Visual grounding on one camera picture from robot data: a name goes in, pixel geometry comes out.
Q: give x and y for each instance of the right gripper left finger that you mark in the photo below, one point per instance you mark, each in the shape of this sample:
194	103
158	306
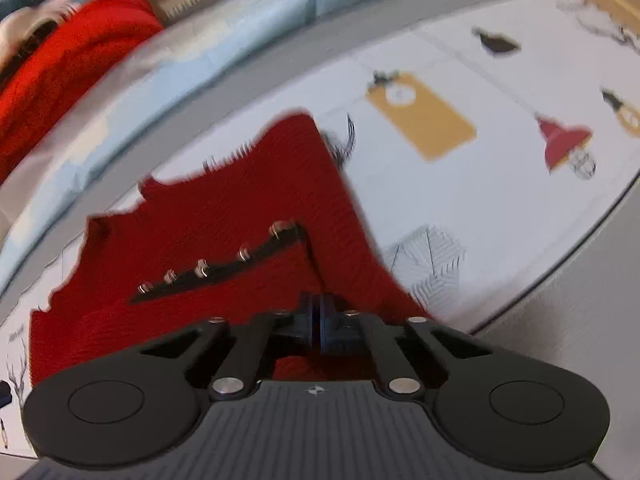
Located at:
293	330

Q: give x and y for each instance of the dark red knitted sweater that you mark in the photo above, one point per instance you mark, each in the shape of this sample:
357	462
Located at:
250	235

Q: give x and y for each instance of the bright red fleece blanket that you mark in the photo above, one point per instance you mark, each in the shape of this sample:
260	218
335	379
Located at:
68	63

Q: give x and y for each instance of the printed deer bed sheet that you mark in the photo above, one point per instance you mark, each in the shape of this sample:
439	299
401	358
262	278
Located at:
477	150

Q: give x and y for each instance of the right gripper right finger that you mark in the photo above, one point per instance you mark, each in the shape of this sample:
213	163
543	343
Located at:
330	335

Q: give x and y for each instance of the light blue folded quilt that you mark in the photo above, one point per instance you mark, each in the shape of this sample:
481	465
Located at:
139	91

